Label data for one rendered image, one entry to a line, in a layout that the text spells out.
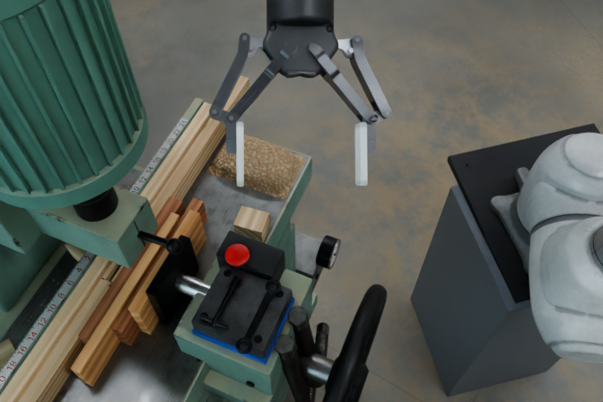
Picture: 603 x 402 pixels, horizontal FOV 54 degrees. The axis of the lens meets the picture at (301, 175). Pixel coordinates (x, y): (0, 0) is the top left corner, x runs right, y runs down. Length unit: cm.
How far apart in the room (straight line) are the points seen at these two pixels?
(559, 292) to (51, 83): 79
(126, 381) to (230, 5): 208
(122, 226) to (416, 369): 121
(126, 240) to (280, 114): 155
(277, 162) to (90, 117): 45
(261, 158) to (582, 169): 53
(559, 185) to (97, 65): 81
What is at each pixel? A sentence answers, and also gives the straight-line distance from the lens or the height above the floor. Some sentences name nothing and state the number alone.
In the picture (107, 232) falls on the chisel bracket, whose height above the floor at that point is 107.
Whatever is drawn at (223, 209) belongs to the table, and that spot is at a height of 90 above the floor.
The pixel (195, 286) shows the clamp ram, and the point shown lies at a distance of 80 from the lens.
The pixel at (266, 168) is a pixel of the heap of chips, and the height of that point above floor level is 93.
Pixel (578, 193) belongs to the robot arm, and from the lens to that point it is 109.
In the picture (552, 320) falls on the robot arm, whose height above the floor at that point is 79.
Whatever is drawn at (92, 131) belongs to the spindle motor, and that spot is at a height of 128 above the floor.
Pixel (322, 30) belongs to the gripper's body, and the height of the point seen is 124.
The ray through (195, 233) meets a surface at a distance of 85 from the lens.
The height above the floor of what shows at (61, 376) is 92.
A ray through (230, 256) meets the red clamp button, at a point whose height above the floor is 102.
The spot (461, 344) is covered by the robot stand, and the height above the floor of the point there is 28.
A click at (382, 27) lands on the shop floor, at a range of 261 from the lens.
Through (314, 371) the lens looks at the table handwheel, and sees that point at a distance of 89.
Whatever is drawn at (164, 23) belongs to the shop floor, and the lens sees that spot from 267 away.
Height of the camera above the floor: 168
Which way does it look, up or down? 55 degrees down
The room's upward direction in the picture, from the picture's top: straight up
